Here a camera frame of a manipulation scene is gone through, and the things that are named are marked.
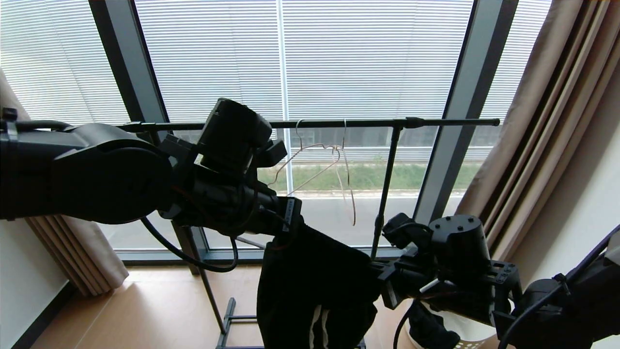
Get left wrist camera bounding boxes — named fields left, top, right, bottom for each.
left=254, top=139, right=288, bottom=169

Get black clothes rack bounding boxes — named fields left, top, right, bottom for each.
left=118, top=116, right=501, bottom=349

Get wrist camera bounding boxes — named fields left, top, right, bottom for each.
left=254, top=139, right=288, bottom=169
left=382, top=212, right=432, bottom=251

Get window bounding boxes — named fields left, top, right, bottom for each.
left=0, top=0, right=553, bottom=265

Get heap of clothes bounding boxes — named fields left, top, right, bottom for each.
left=408, top=301, right=461, bottom=349

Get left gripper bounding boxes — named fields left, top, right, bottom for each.
left=193, top=167, right=304, bottom=239

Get black shorts with white stripes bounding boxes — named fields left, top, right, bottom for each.
left=255, top=222, right=384, bottom=349

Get white laundry basket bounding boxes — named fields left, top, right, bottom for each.
left=406, top=298, right=514, bottom=349

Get pink clothes hanger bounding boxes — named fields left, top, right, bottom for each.
left=331, top=118, right=357, bottom=227
left=266, top=119, right=341, bottom=197

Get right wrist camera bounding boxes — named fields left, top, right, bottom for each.
left=382, top=212, right=432, bottom=251

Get black cable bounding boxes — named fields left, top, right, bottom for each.
left=393, top=225, right=620, bottom=349
left=0, top=118, right=239, bottom=273

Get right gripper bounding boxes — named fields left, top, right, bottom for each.
left=379, top=258, right=440, bottom=312

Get brown curtain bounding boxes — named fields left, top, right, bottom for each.
left=455, top=0, right=620, bottom=263
left=0, top=68, right=131, bottom=297

